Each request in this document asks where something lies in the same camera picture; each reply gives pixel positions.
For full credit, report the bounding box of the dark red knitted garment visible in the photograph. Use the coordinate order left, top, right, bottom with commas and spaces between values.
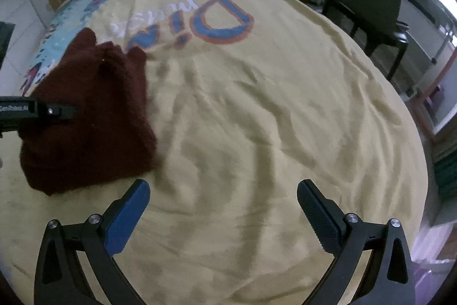
18, 28, 157, 195

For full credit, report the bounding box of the yellow cartoon print bedsheet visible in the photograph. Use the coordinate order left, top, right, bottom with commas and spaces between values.
12, 0, 428, 304

